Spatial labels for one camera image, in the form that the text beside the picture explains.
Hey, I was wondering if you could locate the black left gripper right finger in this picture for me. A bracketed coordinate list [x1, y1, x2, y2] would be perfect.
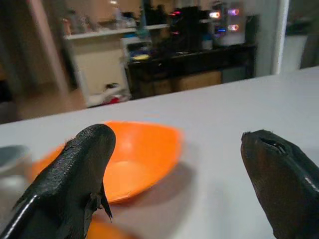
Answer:
[240, 128, 319, 239]

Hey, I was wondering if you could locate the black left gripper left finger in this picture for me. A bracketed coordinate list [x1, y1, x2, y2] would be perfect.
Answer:
[0, 123, 117, 239]

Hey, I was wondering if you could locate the pale green ceramic cup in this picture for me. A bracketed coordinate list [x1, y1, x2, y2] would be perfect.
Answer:
[0, 145, 32, 200]

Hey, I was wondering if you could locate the orange plastic dish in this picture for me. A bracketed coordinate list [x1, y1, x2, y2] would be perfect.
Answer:
[86, 218, 137, 239]

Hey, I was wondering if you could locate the orange plastic bowl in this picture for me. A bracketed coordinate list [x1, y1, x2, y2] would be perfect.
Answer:
[31, 120, 185, 205]

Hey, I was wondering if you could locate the red and white floor item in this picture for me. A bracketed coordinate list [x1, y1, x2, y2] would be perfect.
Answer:
[87, 83, 131, 107]

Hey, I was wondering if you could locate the white shelf unit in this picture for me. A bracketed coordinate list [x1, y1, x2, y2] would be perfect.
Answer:
[62, 23, 170, 108]

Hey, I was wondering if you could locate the brown cardboard box under desk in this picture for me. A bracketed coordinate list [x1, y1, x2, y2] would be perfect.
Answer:
[174, 71, 223, 92]

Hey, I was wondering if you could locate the white pillar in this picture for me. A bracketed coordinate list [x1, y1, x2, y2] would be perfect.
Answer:
[270, 0, 290, 75]

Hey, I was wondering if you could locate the black desk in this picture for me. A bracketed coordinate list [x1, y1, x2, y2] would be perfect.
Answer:
[126, 43, 258, 100]

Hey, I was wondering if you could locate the computer tower with coloured lights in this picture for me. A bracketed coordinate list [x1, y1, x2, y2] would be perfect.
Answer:
[209, 6, 247, 47]

